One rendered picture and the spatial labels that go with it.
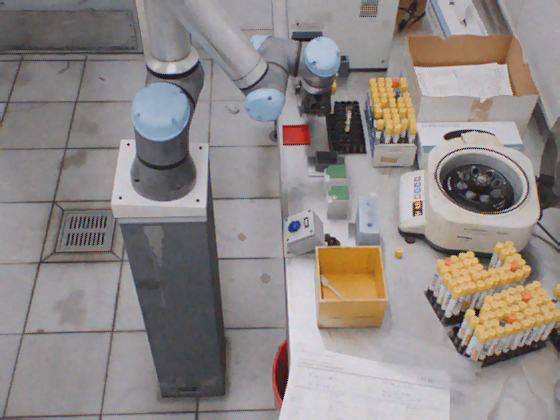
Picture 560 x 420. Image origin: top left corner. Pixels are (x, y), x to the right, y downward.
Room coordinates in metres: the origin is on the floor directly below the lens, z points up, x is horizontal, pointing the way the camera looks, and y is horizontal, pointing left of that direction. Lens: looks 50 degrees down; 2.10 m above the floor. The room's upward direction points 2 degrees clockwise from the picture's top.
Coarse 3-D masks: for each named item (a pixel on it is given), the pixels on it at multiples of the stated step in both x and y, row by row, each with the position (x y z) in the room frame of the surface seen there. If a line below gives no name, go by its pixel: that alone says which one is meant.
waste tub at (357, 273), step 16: (320, 256) 0.88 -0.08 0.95; (336, 256) 0.88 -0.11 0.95; (352, 256) 0.88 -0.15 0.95; (368, 256) 0.88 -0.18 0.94; (320, 272) 0.88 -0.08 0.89; (336, 272) 0.88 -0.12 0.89; (352, 272) 0.88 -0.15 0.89; (368, 272) 0.88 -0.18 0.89; (384, 272) 0.82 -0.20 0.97; (320, 288) 0.84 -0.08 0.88; (336, 288) 0.84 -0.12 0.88; (352, 288) 0.84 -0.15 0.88; (368, 288) 0.85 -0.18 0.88; (384, 288) 0.79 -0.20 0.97; (320, 304) 0.75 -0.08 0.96; (336, 304) 0.75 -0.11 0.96; (352, 304) 0.75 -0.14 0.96; (368, 304) 0.76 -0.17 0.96; (384, 304) 0.76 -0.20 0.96; (320, 320) 0.75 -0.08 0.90; (336, 320) 0.75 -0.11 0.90; (352, 320) 0.75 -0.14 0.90; (368, 320) 0.76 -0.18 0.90
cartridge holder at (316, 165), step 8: (320, 152) 1.22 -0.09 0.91; (328, 152) 1.22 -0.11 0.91; (336, 152) 1.22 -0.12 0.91; (312, 160) 1.21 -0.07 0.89; (320, 160) 1.21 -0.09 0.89; (328, 160) 1.21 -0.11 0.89; (336, 160) 1.21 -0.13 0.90; (344, 160) 1.22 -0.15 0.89; (312, 168) 1.19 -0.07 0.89; (320, 168) 1.18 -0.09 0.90
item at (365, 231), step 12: (360, 204) 1.00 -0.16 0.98; (372, 204) 1.00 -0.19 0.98; (360, 216) 0.96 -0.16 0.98; (372, 216) 0.97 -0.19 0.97; (348, 228) 1.01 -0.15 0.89; (360, 228) 0.93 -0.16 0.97; (372, 228) 0.93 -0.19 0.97; (348, 240) 0.97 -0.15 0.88; (360, 240) 0.92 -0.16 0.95; (372, 240) 0.92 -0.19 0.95
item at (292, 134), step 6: (282, 126) 1.34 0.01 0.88; (288, 126) 1.34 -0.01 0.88; (294, 126) 1.34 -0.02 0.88; (300, 126) 1.34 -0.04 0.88; (306, 126) 1.35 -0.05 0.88; (282, 132) 1.32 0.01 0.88; (288, 132) 1.32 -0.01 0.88; (294, 132) 1.32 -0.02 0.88; (300, 132) 1.32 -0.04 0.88; (306, 132) 1.33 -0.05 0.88; (282, 138) 1.30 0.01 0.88; (288, 138) 1.30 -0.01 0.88; (294, 138) 1.30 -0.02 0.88; (300, 138) 1.30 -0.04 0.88; (306, 138) 1.30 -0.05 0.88; (288, 144) 1.28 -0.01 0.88; (294, 144) 1.28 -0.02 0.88; (300, 144) 1.28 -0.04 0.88; (306, 144) 1.28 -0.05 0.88
